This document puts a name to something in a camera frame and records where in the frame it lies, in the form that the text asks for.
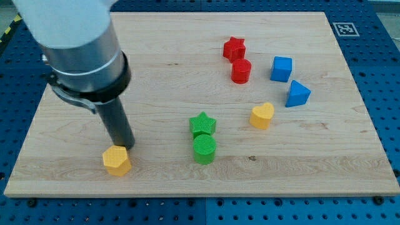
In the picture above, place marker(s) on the yellow hexagon block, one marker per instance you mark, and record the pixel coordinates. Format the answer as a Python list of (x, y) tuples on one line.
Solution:
[(116, 160)]

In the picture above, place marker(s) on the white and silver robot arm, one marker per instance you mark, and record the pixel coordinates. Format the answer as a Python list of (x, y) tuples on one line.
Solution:
[(79, 42)]

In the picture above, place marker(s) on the green star block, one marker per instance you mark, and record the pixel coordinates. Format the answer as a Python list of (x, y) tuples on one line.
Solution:
[(202, 124)]

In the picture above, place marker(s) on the light wooden board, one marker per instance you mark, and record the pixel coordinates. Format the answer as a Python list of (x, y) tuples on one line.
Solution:
[(326, 147)]

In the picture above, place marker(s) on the green cylinder block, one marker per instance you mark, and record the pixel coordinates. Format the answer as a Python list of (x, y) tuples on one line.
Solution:
[(204, 149)]

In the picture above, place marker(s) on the red cylinder block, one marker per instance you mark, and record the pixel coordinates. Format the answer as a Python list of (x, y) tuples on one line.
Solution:
[(241, 69)]

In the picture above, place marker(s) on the yellow heart block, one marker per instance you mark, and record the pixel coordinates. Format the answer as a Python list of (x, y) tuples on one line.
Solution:
[(262, 115)]

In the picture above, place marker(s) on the red star block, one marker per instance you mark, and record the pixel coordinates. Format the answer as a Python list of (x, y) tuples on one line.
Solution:
[(234, 49)]

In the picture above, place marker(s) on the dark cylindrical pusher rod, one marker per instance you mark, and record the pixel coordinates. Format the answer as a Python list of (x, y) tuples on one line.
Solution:
[(116, 122)]

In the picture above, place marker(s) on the blue cube block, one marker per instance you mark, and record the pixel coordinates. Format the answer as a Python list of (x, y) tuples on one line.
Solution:
[(281, 69)]

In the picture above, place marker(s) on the blue triangle block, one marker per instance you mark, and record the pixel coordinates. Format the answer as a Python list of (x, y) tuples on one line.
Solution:
[(297, 95)]

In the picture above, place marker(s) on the white fiducial marker tag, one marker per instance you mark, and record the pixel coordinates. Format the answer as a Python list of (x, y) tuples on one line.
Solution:
[(345, 29)]

